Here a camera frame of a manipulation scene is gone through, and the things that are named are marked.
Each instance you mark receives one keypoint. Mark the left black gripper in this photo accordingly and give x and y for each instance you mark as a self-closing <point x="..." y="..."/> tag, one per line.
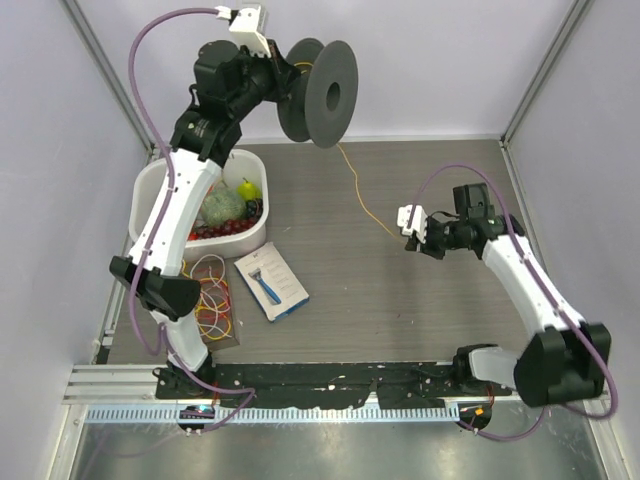
<point x="285" y="74"/>

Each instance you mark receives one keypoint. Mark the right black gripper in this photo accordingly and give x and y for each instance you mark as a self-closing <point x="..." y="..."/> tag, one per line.
<point x="427" y="247"/>

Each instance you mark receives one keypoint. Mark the grey perforated cable spool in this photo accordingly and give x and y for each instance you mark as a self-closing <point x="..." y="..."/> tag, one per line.
<point x="322" y="101"/>

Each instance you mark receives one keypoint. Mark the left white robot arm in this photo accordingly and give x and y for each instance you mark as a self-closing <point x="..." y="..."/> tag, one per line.
<point x="230" y="82"/>

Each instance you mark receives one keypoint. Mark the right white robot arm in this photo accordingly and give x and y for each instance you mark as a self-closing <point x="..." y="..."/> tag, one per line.
<point x="565" y="356"/>

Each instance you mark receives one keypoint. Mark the razor in white box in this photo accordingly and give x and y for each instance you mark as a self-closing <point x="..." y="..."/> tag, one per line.
<point x="272" y="283"/>

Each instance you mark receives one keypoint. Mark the green netted melon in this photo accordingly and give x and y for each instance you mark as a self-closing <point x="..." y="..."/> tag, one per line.
<point x="220" y="205"/>

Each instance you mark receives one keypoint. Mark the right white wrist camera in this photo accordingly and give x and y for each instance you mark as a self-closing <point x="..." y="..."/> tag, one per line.
<point x="412" y="221"/>

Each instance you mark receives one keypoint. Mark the white slotted cable duct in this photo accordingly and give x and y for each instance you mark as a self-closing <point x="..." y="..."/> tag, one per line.
<point x="189" y="414"/>

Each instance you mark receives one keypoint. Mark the clear tray of cables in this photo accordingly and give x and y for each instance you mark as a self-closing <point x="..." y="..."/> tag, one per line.
<point x="214" y="310"/>

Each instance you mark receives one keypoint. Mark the black mounting base plate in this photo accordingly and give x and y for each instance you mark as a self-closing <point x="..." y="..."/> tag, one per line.
<point x="397" y="385"/>

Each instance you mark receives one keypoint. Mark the aluminium rail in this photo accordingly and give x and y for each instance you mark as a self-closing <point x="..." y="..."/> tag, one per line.
<point x="110" y="384"/>

